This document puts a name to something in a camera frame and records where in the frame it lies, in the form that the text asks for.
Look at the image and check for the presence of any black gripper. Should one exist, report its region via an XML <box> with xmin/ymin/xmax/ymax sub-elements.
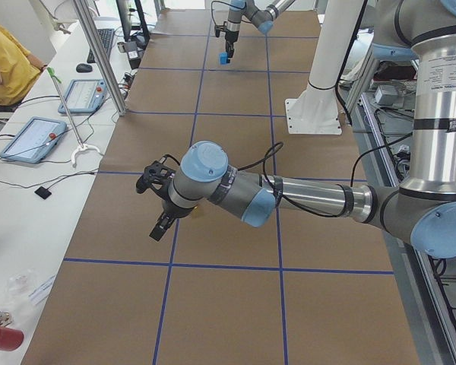
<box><xmin>225</xmin><ymin>30</ymin><xmax>238</xmax><ymax>59</ymax></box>
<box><xmin>149</xmin><ymin>199</ymin><xmax>192</xmax><ymax>241</ymax></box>

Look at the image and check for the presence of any blue cube block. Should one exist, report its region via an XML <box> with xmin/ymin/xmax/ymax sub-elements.
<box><xmin>219</xmin><ymin>52</ymin><xmax>230</xmax><ymax>65</ymax></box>

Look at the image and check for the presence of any black monitor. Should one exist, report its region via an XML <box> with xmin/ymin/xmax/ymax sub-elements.
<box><xmin>116</xmin><ymin>0</ymin><xmax>150</xmax><ymax>49</ymax></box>

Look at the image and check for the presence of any grabber reach tool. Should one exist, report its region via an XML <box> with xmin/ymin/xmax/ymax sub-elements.
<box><xmin>46</xmin><ymin>66</ymin><xmax>102</xmax><ymax>168</ymax></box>

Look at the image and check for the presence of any black keyboard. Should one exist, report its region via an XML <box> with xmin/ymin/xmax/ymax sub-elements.
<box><xmin>87</xmin><ymin>28</ymin><xmax>115</xmax><ymax>64</ymax></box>

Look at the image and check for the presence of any small black square pad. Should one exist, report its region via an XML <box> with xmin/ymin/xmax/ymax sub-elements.
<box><xmin>34</xmin><ymin>186</ymin><xmax>52</xmax><ymax>200</ymax></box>

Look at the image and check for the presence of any black computer mouse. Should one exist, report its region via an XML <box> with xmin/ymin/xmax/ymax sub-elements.
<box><xmin>75</xmin><ymin>63</ymin><xmax>93</xmax><ymax>73</ymax></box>

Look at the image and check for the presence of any far blue teach pendant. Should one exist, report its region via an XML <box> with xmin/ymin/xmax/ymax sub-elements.
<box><xmin>64</xmin><ymin>79</ymin><xmax>108</xmax><ymax>114</ymax></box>

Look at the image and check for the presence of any blue teach pendant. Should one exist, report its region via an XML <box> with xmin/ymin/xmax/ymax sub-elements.
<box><xmin>0</xmin><ymin>117</ymin><xmax>67</xmax><ymax>163</ymax></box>
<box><xmin>64</xmin><ymin>79</ymin><xmax>108</xmax><ymax>114</ymax></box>

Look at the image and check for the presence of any near blue teach pendant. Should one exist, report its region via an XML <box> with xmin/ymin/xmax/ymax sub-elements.
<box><xmin>0</xmin><ymin>117</ymin><xmax>67</xmax><ymax>163</ymax></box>

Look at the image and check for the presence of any red cylinder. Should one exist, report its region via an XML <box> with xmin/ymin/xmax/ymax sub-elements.
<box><xmin>0</xmin><ymin>326</ymin><xmax>24</xmax><ymax>351</ymax></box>

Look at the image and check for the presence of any person in yellow shirt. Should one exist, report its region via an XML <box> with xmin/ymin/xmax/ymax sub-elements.
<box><xmin>0</xmin><ymin>25</ymin><xmax>48</xmax><ymax>106</ymax></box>

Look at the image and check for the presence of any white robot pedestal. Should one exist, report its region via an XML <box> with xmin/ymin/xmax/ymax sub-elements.
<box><xmin>285</xmin><ymin>0</ymin><xmax>367</xmax><ymax>135</ymax></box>

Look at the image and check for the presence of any aluminium frame post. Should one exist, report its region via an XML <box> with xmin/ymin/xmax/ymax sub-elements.
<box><xmin>72</xmin><ymin>0</ymin><xmax>126</xmax><ymax>116</ymax></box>

